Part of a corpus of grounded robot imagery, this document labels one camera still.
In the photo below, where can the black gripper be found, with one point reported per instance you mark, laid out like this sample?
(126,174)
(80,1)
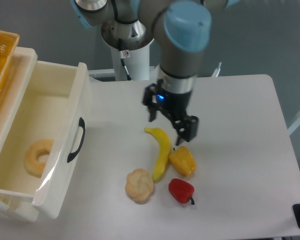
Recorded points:
(174,107)

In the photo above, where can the beige ring donut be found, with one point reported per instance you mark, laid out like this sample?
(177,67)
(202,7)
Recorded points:
(31,161)

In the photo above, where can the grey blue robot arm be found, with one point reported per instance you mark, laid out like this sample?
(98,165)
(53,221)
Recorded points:
(182,30)

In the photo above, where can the white upper drawer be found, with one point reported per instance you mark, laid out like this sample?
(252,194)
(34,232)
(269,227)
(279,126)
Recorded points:
(55,98)

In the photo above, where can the white drawer cabinet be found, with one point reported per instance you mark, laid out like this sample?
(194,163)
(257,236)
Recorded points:
(18,75)

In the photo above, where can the yellow bell pepper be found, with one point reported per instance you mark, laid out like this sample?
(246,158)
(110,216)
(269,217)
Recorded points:
(183,161)

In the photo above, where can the yellow banana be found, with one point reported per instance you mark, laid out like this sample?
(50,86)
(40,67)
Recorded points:
(164,151)

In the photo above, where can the beige round bread bun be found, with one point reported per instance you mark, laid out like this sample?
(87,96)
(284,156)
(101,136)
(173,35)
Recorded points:
(139,185)

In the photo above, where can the red bell pepper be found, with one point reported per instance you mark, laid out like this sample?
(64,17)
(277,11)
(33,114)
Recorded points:
(182,191)

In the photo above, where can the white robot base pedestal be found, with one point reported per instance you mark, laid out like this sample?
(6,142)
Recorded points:
(129,45)

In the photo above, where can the black drawer handle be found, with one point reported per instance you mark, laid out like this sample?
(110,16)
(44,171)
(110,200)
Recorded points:
(78,140)

